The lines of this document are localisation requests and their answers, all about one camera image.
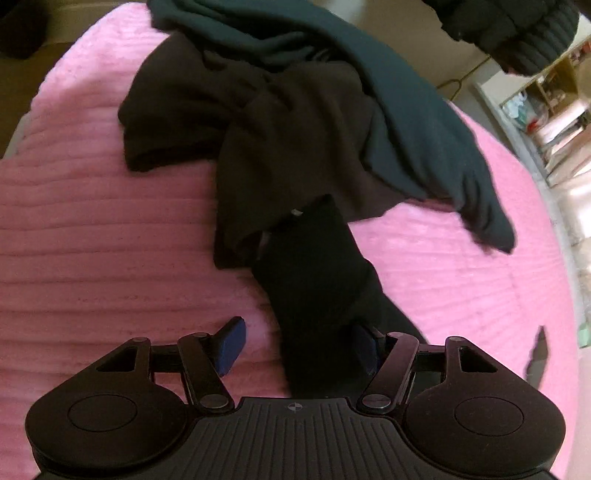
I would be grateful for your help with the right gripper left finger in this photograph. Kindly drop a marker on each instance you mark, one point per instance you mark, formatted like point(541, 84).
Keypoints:
point(205, 359)

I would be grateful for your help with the wooden shelf unit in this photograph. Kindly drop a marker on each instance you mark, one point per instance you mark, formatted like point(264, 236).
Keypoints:
point(553, 111)

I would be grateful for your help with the dark teal garment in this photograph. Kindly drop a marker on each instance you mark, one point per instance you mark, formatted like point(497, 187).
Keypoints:
point(418, 144)

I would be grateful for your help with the pink fleece bed blanket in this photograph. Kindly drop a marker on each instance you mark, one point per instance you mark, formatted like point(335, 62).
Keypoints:
point(93, 255)

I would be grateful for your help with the dark brown-black garment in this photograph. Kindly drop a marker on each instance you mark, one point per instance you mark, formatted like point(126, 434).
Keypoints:
point(280, 138)

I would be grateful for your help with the black garment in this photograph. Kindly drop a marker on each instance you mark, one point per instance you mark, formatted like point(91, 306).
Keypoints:
point(329, 303)

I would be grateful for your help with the black puffer jacket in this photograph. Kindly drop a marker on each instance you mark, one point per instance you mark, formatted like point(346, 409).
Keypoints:
point(523, 36)

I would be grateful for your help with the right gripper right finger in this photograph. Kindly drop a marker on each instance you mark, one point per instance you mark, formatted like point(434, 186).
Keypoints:
point(389, 387)

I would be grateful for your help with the small black phone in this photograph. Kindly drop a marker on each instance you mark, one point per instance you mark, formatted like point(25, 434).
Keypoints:
point(538, 360)

